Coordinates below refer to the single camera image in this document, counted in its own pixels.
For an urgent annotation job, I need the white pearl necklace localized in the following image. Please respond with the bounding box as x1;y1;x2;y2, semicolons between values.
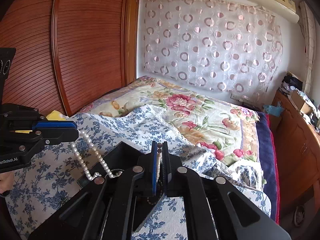
69;129;124;181

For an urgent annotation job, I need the black square jewelry box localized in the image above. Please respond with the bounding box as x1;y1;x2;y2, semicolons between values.
78;142;189;239

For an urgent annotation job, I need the person's left hand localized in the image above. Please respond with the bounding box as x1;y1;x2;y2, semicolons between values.
0;171;14;197

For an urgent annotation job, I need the yellow plush toy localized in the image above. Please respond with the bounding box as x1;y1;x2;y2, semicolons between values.
46;110;69;121

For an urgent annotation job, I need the blue floral white blanket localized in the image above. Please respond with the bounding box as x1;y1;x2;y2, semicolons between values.
6;103;272;240

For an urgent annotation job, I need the navy blue bed sheet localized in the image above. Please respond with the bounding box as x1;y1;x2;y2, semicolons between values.
256;112;280;224

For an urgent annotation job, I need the pink floral quilt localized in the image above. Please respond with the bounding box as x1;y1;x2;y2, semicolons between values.
81;76;260;166

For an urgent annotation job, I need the wooden side cabinet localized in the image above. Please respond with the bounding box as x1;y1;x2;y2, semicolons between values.
272;91;319;215

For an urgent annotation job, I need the blue plastic bag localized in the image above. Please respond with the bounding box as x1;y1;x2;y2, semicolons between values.
263;102;284;117

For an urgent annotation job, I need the cardboard box on cabinet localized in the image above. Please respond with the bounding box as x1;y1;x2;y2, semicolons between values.
290;90;312;114

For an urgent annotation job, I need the pink circle sheer curtain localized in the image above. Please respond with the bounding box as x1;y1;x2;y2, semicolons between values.
142;0;283;96

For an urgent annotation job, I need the beige patterned window curtain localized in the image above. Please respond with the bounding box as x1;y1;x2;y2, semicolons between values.
299;1;316;95

